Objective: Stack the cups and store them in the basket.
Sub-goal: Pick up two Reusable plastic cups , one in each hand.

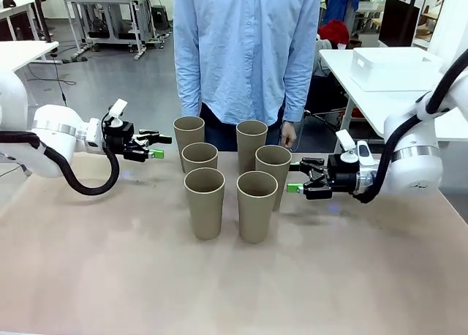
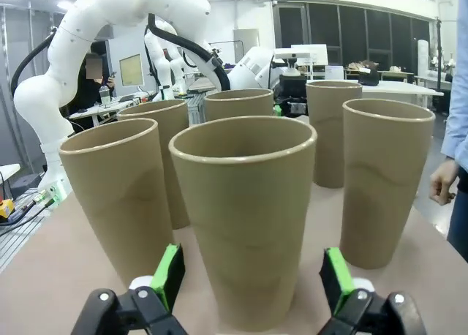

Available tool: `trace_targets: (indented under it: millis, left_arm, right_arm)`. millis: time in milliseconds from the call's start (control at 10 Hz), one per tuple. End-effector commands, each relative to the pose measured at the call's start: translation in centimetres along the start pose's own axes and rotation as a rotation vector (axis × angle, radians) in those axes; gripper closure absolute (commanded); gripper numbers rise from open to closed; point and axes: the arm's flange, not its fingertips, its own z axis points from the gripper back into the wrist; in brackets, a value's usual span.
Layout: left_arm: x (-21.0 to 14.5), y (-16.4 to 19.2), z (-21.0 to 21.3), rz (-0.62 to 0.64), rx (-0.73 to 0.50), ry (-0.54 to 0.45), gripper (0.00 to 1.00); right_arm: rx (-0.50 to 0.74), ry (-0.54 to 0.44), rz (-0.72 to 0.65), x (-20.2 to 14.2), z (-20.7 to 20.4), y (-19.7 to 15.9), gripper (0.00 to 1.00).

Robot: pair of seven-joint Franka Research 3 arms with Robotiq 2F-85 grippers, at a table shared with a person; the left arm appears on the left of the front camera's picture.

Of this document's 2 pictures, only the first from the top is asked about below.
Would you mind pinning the person in light blue shirt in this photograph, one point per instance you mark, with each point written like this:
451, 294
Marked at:
245, 49

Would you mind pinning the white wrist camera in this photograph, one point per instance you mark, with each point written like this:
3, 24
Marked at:
346, 141
118, 109

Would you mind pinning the person's right forearm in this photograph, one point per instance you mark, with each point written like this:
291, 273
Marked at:
187, 86

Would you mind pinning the black computer monitor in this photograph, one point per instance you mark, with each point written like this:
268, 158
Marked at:
398, 20

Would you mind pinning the small white table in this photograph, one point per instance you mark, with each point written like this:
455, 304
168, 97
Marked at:
22, 53

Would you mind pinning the red fabric item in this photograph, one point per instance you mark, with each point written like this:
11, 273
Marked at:
332, 31

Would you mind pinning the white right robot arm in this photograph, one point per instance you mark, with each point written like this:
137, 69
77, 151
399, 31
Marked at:
413, 166

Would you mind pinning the black pole stand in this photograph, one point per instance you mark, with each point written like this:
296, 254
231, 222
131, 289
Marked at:
41, 17

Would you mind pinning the white plastic basket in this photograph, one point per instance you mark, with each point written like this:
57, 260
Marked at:
395, 62

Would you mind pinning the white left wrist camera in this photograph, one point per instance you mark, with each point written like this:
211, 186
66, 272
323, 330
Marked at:
118, 109

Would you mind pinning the blue jacket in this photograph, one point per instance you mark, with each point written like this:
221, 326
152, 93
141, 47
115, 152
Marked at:
340, 2

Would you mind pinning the person's left forearm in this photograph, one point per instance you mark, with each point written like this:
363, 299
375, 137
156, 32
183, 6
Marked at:
298, 90

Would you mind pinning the black computer tower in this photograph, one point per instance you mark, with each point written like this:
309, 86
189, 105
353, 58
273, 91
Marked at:
159, 17

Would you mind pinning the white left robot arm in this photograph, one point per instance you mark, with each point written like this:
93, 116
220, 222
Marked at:
55, 126

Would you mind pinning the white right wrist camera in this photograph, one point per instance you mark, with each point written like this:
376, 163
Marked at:
346, 141

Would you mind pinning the person's left hand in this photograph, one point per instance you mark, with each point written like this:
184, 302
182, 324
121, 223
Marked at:
289, 134

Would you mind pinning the tan plastic cup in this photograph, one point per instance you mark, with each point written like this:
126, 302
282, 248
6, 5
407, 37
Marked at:
204, 218
245, 156
199, 159
188, 135
283, 181
256, 221

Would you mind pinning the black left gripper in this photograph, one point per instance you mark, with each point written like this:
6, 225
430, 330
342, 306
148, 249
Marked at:
117, 137

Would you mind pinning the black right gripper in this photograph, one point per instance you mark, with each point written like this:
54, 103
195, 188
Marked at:
343, 176

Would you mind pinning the white side table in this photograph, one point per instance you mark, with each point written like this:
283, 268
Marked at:
336, 64

